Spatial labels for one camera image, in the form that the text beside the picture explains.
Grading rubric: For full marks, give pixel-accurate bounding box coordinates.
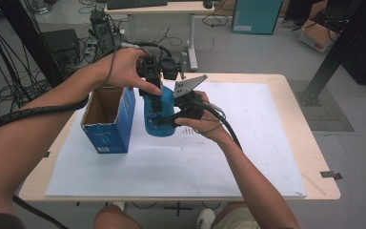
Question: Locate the grey tape strip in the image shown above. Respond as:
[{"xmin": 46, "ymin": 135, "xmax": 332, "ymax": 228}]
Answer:
[{"xmin": 319, "ymin": 170, "xmax": 343, "ymax": 180}]

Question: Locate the teal box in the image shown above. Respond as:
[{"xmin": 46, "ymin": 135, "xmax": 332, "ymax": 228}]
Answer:
[{"xmin": 231, "ymin": 0, "xmax": 284, "ymax": 35}]

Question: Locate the brown cardboard box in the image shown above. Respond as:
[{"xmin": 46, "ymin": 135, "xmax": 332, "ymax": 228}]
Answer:
[{"xmin": 298, "ymin": 18, "xmax": 342, "ymax": 53}]

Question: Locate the white shoe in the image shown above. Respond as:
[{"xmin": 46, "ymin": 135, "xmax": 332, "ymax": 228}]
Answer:
[{"xmin": 196, "ymin": 208, "xmax": 217, "ymax": 229}]

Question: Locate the white paper sheet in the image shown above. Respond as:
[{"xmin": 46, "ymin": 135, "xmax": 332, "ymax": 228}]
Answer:
[{"xmin": 44, "ymin": 80, "xmax": 308, "ymax": 198}]

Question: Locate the person's right leg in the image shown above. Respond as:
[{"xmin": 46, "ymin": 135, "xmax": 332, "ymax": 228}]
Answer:
[{"xmin": 211, "ymin": 202, "xmax": 263, "ymax": 229}]

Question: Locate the tangle of black floor cables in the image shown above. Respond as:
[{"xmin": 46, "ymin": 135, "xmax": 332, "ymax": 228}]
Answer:
[{"xmin": 0, "ymin": 18, "xmax": 58, "ymax": 109}]

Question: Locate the blue cardboard carton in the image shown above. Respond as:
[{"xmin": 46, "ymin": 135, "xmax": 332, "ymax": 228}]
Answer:
[{"xmin": 80, "ymin": 85, "xmax": 137, "ymax": 155}]

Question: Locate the grey floor mat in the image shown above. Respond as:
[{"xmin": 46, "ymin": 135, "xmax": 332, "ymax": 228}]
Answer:
[{"xmin": 287, "ymin": 79, "xmax": 356, "ymax": 133}]

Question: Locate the black power unit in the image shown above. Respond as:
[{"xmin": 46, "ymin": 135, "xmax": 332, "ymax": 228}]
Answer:
[{"xmin": 89, "ymin": 9, "xmax": 117, "ymax": 52}]

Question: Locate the white office desk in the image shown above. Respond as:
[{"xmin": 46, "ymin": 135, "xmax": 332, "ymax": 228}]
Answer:
[{"xmin": 104, "ymin": 0, "xmax": 215, "ymax": 73}]

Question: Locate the black keyboard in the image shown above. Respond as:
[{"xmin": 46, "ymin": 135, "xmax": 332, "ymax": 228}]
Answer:
[{"xmin": 106, "ymin": 0, "xmax": 169, "ymax": 10}]

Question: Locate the black box device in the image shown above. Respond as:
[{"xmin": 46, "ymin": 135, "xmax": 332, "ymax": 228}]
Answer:
[{"xmin": 41, "ymin": 28, "xmax": 82, "ymax": 66}]

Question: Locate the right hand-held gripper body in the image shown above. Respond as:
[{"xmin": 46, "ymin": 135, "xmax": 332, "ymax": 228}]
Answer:
[{"xmin": 173, "ymin": 73, "xmax": 210, "ymax": 120}]

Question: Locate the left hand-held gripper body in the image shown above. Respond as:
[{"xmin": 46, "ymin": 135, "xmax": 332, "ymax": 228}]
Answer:
[{"xmin": 136, "ymin": 52, "xmax": 189, "ymax": 96}]

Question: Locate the person's left hand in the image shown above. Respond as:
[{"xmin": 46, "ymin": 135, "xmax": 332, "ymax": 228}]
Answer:
[{"xmin": 98, "ymin": 47, "xmax": 163, "ymax": 97}]

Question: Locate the black metal post with base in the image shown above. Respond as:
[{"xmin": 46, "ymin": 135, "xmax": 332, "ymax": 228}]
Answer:
[{"xmin": 296, "ymin": 0, "xmax": 366, "ymax": 108}]

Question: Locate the person's right hand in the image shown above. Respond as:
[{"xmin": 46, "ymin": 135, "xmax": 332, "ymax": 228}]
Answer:
[{"xmin": 174, "ymin": 91, "xmax": 234, "ymax": 146}]

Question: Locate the black smooth gripper cable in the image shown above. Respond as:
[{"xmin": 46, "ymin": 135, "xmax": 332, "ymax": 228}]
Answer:
[{"xmin": 199, "ymin": 101, "xmax": 243, "ymax": 151}]

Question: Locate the light wooden table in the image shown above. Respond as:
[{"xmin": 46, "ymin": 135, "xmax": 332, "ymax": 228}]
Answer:
[{"xmin": 18, "ymin": 73, "xmax": 342, "ymax": 203}]

